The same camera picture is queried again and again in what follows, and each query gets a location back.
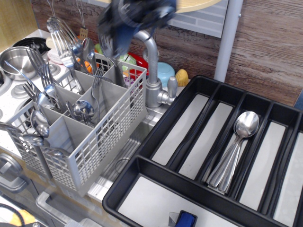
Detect black plastic cutlery tray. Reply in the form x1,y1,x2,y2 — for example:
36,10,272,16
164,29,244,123
102,76,303,227

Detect grey metal sink faucet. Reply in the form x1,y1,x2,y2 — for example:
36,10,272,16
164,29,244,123
134,30,178,108

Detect steel fork in middle compartment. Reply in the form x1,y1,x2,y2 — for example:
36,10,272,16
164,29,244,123
91,68,104,123

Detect round steel spoon in basket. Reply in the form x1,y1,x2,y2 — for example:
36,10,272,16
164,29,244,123
66,100,95,122

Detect big steel spoon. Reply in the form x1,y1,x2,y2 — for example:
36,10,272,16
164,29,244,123
103,47,126,88

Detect steel forks cluster left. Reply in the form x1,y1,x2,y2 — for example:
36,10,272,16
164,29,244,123
27,43,64,113

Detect slotted steel spoon hanging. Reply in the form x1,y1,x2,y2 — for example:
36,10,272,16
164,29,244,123
46,0,62,33

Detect white vertical pole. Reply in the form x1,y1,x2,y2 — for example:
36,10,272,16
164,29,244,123
214,0,243,82

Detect green toy vegetable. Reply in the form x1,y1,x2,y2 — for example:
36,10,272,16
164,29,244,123
118,54,137,71

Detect yellow toy corn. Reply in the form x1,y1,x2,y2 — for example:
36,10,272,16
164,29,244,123
175,69,189,87

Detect light blue toy bowl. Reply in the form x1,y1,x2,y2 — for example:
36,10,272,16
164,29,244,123
158,62,175,83

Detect steel spoon front left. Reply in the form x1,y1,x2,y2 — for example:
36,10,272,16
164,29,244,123
30,110,50,138

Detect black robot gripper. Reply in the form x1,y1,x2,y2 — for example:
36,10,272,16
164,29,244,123
97,0,177,58

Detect blue object at bottom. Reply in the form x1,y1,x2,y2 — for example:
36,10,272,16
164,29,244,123
175,210,197,227

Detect grey plastic cutlery basket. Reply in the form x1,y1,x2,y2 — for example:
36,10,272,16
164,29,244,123
10,62,147,196

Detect wooden round shelf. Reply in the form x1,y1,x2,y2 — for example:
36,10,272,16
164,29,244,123
176,0,221,13

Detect red toy pepper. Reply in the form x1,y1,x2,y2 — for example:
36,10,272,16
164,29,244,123
128,52,149,76

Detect stacked steel spoons in tray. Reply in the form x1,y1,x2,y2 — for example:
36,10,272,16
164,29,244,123
206,111,259,193

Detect steel cooking pot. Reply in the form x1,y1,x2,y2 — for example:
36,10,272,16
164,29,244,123
0,46,37,81

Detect hanging spatula with wire handle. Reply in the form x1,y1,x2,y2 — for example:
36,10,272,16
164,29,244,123
76,0,88,40

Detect large steel fork left rear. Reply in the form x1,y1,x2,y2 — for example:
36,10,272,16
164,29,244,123
51,31,84,95

